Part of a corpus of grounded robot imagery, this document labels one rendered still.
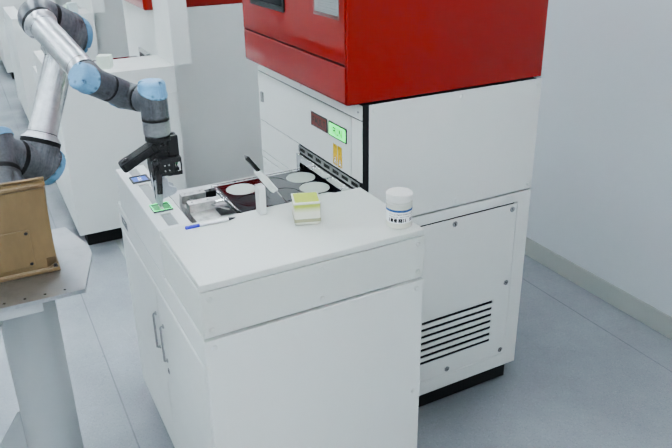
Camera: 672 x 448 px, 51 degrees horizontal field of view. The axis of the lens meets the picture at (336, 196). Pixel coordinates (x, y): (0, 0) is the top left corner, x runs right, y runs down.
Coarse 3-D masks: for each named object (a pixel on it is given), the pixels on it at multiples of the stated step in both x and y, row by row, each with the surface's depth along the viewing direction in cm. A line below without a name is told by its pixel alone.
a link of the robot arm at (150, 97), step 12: (144, 84) 186; (156, 84) 186; (132, 96) 190; (144, 96) 186; (156, 96) 187; (144, 108) 188; (156, 108) 188; (168, 108) 192; (144, 120) 190; (156, 120) 189
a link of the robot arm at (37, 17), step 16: (32, 0) 201; (48, 0) 205; (32, 16) 196; (48, 16) 198; (32, 32) 196; (48, 32) 192; (64, 32) 193; (48, 48) 191; (64, 48) 188; (80, 48) 190; (64, 64) 186; (80, 64) 180; (96, 64) 186; (80, 80) 179; (96, 80) 181; (112, 80) 186; (96, 96) 185; (112, 96) 187
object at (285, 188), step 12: (252, 180) 238; (276, 180) 238; (312, 180) 238; (324, 180) 237; (252, 192) 228; (276, 192) 228; (288, 192) 228; (300, 192) 228; (324, 192) 228; (240, 204) 219; (252, 204) 219; (276, 204) 219
